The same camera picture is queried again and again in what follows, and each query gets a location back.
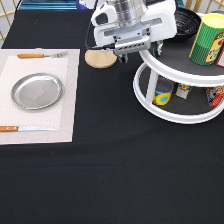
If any white silver gripper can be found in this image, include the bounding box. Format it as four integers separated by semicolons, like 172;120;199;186
91;0;177;63

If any black bowl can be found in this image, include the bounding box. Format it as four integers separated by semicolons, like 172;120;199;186
173;7;201;41

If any white two-tier lazy Susan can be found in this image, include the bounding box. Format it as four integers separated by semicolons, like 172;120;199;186
132;11;224;125

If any round silver metal plate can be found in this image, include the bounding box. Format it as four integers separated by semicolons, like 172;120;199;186
11;73;63;110

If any round wooden coaster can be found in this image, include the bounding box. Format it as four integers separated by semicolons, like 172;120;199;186
85;50;117;69

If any yellow blue can lower tier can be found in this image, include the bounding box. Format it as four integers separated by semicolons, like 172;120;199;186
153;78;174;106

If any yellow blue box lower tier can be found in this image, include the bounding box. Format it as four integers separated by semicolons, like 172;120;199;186
176;83;192;99

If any green yellow cylindrical canister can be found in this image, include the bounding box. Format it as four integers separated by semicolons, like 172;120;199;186
189;13;224;65

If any red butter box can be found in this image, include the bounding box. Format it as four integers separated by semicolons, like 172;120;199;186
216;47;224;68

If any colourful small box lower tier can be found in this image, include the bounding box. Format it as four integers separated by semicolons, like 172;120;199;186
206;86;224;107

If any beige woven placemat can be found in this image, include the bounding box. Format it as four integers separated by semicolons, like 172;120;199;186
0;49;80;145

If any black tablecloth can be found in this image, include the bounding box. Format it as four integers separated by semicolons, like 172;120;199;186
0;8;224;224

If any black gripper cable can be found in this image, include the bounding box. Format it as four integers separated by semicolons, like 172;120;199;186
84;19;116;52

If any wooden-handled fork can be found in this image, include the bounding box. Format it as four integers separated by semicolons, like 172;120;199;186
17;52;68;59

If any wooden-handled knife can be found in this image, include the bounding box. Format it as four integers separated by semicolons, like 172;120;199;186
0;126;57;132

